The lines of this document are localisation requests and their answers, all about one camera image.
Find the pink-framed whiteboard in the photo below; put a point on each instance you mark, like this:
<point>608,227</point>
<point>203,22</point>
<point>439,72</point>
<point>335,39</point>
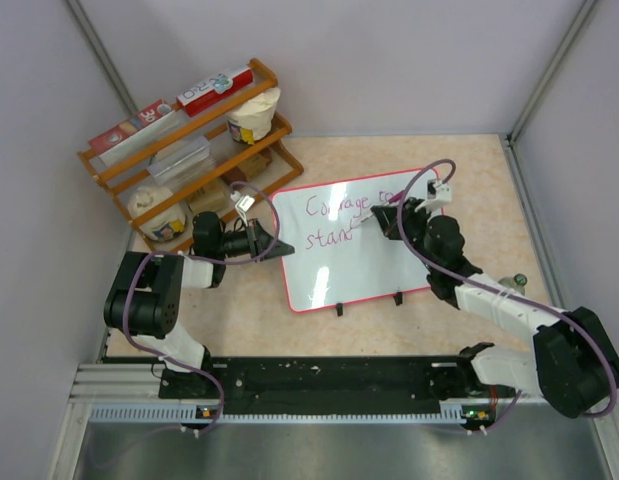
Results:
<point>336,261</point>

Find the red grey wrap box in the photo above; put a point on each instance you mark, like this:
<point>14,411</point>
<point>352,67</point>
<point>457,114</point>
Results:
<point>136,132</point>

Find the grey slotted cable duct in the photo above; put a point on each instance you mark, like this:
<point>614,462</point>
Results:
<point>189,413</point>

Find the red white foil box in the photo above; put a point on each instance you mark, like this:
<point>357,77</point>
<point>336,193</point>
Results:
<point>213,89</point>

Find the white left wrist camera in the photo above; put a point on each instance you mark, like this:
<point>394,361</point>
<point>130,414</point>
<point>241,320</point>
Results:
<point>242,204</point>

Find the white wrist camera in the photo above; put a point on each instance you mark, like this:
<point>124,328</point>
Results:
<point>439,195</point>
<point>242,204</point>

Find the brown cardboard box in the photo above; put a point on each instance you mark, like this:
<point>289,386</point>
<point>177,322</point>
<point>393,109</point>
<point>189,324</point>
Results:
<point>210,197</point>

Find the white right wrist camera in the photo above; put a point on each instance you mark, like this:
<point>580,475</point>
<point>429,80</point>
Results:
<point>439,195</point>

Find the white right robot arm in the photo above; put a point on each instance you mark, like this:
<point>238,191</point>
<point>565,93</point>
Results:
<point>571,361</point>

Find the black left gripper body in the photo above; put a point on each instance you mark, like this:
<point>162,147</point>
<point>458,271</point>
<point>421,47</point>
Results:
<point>233,244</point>

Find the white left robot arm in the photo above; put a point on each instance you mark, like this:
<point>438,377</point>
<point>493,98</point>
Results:
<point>145,296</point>

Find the clear glass bottle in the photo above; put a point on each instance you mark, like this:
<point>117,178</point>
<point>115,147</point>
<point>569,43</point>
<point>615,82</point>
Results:
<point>516,283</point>

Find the dark brown small box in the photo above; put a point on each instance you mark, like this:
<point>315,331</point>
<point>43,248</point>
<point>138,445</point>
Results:
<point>248,169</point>

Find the white bag upper shelf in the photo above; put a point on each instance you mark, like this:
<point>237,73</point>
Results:
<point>252,121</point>

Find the silver foil box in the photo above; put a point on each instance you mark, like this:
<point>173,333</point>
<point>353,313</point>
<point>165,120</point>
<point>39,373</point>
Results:
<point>178,158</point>

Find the magenta-capped whiteboard marker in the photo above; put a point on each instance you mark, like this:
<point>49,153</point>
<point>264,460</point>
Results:
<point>368,213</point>

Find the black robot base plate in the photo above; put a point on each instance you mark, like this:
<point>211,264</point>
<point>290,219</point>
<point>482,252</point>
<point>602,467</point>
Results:
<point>377,384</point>

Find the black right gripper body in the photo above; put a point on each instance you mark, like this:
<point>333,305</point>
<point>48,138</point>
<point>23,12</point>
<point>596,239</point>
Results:
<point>417,223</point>

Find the orange wooden shelf rack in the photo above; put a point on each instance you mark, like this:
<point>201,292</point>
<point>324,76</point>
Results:
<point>158,214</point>

